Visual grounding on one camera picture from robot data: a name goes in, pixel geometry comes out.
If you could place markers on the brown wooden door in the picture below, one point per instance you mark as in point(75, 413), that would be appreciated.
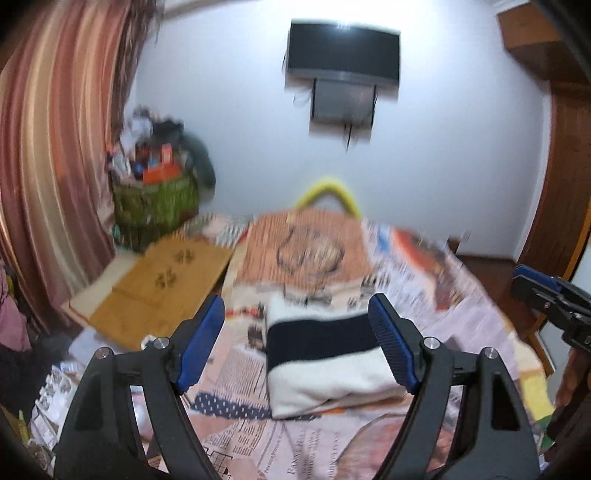
point(563, 161)

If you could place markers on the yellow hoop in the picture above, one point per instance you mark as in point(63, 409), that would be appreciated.
point(328, 184)

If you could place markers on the newspaper print blanket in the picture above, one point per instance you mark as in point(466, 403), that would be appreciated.
point(314, 240)

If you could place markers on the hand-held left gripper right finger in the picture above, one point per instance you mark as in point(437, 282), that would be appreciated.
point(392, 341)

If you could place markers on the green patterned bag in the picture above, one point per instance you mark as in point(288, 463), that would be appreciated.
point(152, 207)

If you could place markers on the orange box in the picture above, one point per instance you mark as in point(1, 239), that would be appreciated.
point(159, 174)

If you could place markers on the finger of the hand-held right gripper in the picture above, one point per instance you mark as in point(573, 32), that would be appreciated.
point(535, 277)

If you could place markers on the grey box under television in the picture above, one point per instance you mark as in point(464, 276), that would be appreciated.
point(344, 104)

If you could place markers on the floor clutter pile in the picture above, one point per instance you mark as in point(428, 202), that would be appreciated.
point(55, 401)

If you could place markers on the pink cloth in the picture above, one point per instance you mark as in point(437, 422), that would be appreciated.
point(11, 314)

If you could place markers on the black wall television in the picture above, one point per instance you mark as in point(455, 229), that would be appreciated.
point(341, 46)

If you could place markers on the white and navy knit sweater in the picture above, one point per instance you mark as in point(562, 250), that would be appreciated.
point(323, 369)

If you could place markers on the striped pink curtain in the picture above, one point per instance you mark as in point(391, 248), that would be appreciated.
point(55, 138)

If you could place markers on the flat brown cardboard box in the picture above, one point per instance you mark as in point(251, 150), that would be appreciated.
point(152, 286)

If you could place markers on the pile of papers and packets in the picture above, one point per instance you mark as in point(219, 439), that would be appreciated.
point(138, 138)

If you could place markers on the grey-green cloth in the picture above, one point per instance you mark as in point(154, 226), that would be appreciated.
point(201, 157)

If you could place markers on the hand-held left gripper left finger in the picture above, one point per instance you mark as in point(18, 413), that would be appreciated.
point(203, 341)

